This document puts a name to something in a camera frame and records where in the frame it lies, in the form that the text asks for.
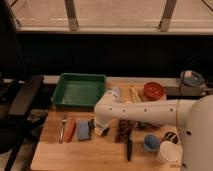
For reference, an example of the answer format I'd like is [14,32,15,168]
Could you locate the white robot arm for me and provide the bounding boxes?
[94,90,213,171]

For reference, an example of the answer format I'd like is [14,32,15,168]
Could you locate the metal spoon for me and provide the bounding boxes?
[59,118,67,144]

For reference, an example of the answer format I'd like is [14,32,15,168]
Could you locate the black round lid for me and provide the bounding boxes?
[164,132,179,144]

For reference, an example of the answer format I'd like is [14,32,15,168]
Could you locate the black office chair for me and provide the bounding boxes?
[0,0,46,171]

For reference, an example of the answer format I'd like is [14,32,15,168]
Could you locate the red bowl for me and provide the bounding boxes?
[143,82,165,100]

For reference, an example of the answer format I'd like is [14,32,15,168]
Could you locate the clear blue plastic package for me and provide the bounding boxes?
[112,87,121,99]

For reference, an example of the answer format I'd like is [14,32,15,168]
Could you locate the white cup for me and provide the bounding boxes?
[157,141,183,163]

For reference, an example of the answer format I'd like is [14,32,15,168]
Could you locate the dark grape bunch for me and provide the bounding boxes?
[115,120,131,143]

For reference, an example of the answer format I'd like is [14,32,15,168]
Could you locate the blue sponge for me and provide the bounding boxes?
[77,120,90,141]

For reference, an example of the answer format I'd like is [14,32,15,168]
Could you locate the grey round device with cable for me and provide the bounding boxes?
[179,70,205,96]

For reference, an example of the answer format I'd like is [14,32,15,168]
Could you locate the green plastic tray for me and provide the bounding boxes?
[52,73,106,108]

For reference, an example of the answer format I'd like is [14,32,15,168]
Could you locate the black handled knife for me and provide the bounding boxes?
[126,134,133,162]

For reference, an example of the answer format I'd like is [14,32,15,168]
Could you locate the blue cup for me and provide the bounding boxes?
[143,134,161,152]

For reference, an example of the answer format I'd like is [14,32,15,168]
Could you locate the black eraser block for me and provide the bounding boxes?
[100,127,110,137]

